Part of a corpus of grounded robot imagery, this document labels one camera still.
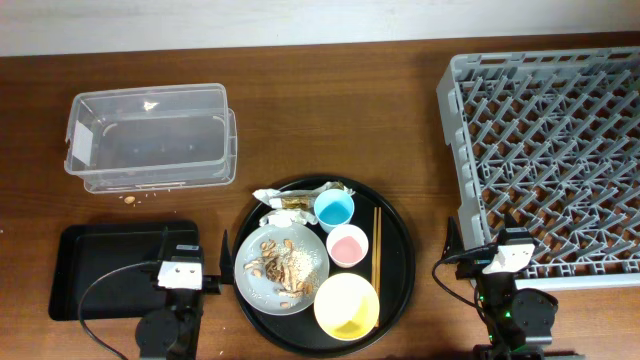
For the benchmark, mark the grey plate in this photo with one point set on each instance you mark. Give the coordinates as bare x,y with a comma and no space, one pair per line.
260,285

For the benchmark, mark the grey dishwasher rack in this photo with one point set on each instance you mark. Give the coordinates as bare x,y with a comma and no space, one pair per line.
550,138

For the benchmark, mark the food scraps on plate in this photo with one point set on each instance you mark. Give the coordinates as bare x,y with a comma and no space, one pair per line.
293,273

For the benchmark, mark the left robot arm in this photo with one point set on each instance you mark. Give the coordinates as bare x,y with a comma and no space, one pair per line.
172,331

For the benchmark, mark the wooden chopstick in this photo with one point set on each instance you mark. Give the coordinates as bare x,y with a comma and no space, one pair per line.
379,253
375,243

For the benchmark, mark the clear plastic waste bin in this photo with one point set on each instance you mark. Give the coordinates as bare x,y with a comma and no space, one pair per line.
152,138

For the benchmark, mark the round black serving tray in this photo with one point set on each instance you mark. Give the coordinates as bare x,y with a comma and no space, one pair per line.
299,332

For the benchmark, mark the blue cup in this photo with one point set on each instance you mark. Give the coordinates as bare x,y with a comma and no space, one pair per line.
332,208

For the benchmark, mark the gold snack wrapper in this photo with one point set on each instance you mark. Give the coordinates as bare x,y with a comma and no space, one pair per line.
297,199

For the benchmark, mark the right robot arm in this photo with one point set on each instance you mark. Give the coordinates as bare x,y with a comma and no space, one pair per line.
518,321

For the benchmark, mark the yellow bowl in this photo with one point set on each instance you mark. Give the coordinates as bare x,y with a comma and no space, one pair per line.
346,307

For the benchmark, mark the pink cup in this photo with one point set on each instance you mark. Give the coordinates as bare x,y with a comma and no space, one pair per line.
347,245

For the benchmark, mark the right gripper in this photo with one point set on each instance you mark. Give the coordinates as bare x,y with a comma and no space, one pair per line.
473,266

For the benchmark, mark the black rectangular tray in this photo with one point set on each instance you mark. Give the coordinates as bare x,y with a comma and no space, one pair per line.
87,252

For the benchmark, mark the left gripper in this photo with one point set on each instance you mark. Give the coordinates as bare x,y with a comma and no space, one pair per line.
212,284

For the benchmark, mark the white tissue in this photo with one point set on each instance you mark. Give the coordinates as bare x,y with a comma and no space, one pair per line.
286,217

